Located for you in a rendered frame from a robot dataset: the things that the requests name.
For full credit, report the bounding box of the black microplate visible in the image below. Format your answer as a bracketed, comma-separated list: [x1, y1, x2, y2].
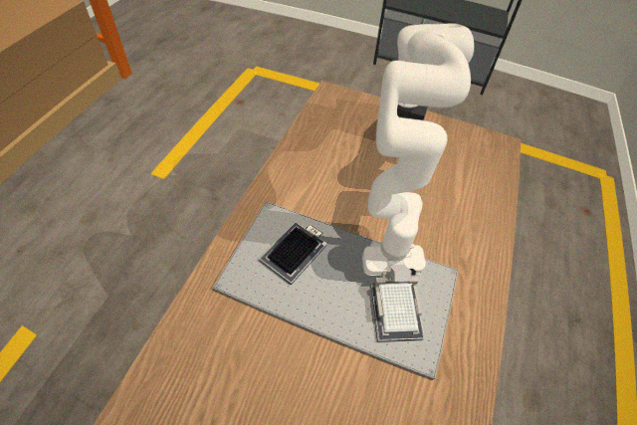
[268, 227, 319, 275]

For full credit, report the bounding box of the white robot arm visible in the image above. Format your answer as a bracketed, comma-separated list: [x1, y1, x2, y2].
[367, 24, 474, 282]

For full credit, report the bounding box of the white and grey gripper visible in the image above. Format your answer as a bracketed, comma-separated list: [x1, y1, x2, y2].
[362, 245, 426, 318]

